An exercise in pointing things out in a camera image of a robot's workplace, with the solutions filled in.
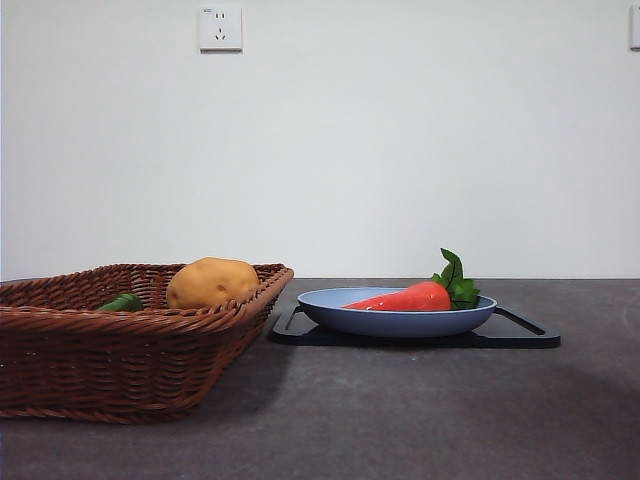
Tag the blue round plate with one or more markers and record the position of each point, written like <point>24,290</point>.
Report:
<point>395,322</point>

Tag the orange carrot with green leaves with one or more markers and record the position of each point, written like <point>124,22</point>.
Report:
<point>420,297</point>

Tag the yellow-brown potato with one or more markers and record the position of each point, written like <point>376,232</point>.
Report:
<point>212,282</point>

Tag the green pepper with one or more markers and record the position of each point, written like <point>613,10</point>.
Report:
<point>122,303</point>

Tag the black rectangular tray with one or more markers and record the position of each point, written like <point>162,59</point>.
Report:
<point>520,337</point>

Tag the brown woven wicker basket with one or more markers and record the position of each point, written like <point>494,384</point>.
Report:
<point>125,360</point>

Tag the white wall socket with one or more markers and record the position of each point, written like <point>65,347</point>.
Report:
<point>220,28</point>

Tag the white wall plate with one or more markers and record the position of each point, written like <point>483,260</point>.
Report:
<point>635,29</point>

